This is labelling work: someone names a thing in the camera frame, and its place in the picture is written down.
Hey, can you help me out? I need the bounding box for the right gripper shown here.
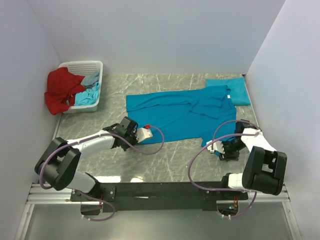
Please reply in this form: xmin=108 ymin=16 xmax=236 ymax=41
xmin=218 ymin=138 xmax=247 ymax=162

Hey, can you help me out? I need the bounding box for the red t shirt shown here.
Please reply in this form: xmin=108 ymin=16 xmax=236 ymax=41
xmin=44 ymin=67 xmax=86 ymax=115

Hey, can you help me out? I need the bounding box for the folded blue t shirt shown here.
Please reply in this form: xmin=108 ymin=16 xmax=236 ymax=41
xmin=205 ymin=77 xmax=251 ymax=106

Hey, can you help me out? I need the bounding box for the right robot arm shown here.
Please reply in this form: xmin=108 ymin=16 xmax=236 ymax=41
xmin=208 ymin=119 xmax=287 ymax=200

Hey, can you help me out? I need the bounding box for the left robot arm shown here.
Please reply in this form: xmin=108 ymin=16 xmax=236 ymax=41
xmin=34 ymin=116 xmax=138 ymax=201

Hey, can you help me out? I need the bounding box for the light blue t shirt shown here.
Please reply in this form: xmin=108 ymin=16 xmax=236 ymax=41
xmin=74 ymin=70 xmax=100 ymax=106

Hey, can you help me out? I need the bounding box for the black base beam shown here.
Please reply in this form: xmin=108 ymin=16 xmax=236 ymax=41
xmin=69 ymin=181 xmax=250 ymax=213

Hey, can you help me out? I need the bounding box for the white laundry basket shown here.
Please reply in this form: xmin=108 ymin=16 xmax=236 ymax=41
xmin=58 ymin=60 xmax=103 ymax=114

